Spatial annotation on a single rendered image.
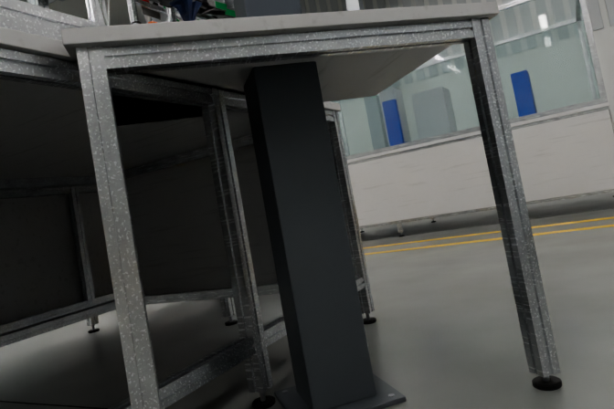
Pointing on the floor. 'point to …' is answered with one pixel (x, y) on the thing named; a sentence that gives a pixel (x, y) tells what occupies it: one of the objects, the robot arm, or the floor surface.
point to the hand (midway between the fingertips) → (187, 15)
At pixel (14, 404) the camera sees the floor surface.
